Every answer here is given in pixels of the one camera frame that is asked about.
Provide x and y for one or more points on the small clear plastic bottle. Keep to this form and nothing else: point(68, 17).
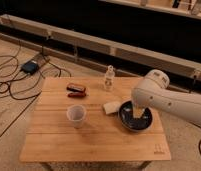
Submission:
point(109, 76)

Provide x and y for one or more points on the translucent plastic cup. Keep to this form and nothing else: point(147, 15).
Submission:
point(76, 115)

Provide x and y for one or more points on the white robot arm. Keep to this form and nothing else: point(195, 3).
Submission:
point(151, 91)

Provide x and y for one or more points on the white sponge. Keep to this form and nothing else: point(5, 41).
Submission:
point(111, 107)

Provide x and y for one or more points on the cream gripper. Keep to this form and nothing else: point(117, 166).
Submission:
point(137, 111)

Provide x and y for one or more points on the red and black stapler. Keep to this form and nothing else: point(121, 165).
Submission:
point(76, 90)

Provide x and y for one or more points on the wooden table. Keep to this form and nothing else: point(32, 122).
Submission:
point(101, 138)

